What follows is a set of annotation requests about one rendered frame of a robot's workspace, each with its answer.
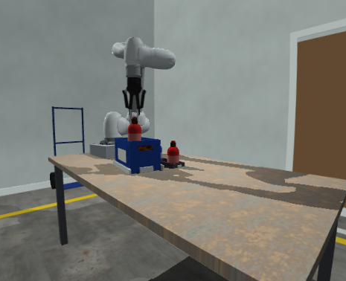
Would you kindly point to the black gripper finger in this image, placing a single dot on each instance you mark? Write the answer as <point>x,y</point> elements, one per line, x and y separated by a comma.
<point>137,101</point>
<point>129,106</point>

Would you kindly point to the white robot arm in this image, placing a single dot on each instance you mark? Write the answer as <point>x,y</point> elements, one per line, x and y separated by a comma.
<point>137,57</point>

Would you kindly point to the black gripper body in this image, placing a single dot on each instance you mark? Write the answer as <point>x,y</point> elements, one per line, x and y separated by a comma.
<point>134,82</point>

